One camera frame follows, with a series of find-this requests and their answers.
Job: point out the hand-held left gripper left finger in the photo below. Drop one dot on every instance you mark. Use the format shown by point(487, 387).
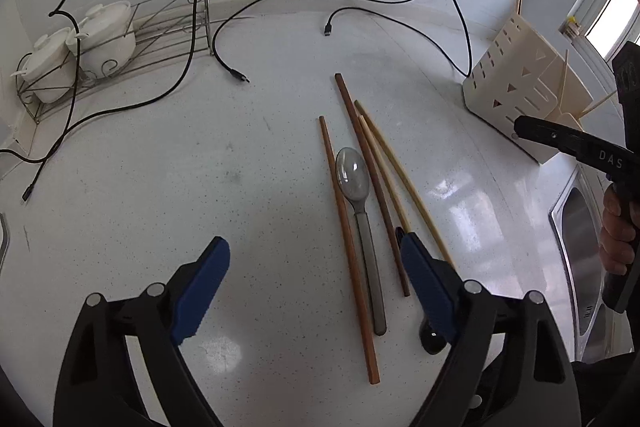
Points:
point(200, 292)

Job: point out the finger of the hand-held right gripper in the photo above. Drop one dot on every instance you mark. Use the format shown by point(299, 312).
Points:
point(560, 137)

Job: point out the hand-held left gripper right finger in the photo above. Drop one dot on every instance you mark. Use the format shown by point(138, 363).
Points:
point(430, 287)

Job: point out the black spoon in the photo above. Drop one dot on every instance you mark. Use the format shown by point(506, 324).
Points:
point(432, 342)

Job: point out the cream utensil holder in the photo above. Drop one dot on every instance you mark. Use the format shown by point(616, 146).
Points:
point(520, 77)

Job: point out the grey spoon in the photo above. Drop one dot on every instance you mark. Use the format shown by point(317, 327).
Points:
point(352, 177)

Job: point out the dark brown chopstick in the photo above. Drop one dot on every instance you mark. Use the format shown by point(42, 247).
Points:
point(365, 163)

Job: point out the person's right hand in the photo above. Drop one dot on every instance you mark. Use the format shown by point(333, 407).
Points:
point(617, 232)

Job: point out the small bottle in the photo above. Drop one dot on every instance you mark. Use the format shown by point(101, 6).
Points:
point(573, 27)

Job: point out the stainless steel sink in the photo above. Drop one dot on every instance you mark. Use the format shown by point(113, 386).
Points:
point(580, 257)

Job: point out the white ceramic pot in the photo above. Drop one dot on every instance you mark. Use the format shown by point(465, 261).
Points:
point(107, 42)
point(47, 67)

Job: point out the white window frame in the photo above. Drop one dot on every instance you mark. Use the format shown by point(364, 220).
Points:
point(605, 12)

